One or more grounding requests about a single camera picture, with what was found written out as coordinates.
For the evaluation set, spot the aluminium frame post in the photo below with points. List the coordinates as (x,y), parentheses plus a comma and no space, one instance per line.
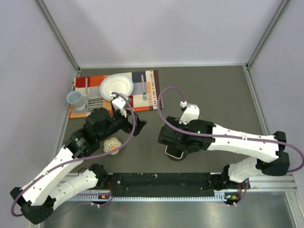
(276,17)
(60,39)

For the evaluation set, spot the black phone pink case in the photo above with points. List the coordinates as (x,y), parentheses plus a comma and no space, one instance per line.
(174,155)

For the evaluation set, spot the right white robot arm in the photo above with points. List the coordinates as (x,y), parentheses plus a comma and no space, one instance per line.
(265,154)

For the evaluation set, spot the white round plate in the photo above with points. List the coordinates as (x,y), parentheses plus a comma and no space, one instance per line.
(120,83)

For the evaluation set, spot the pink handled knife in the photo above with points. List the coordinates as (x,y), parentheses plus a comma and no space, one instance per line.
(86,88)

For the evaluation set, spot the right aluminium frame post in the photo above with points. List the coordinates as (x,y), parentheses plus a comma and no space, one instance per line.
(276,17)

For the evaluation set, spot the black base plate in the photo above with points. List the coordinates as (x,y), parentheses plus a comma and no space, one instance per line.
(126,184)

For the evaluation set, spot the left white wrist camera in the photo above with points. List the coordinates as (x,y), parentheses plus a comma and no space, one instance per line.
(119,104)

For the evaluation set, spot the black phone stand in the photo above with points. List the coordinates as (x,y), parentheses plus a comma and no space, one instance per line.
(171,156)

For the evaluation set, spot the light blue mug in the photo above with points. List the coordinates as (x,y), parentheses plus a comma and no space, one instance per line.
(77,100)

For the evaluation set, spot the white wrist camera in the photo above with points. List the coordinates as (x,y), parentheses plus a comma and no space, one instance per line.
(190,112)
(119,104)

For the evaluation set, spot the colourful patchwork placemat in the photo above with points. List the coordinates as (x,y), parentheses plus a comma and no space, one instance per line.
(94,100)

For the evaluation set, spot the pink handled fork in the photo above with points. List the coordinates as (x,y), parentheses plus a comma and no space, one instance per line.
(144,95)

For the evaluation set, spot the left aluminium frame post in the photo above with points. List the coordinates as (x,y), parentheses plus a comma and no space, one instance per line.
(60,39)

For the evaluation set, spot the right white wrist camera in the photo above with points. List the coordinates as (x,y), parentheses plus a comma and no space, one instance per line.
(190,112)

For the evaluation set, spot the grey slotted cable duct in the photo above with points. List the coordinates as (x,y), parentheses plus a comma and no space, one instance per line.
(200,196)

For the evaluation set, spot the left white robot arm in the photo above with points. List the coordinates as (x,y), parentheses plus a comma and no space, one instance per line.
(38,199)

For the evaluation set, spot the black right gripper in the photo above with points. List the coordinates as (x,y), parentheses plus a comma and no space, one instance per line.
(175,122)

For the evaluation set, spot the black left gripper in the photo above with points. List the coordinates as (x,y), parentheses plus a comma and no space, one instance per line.
(128,126)

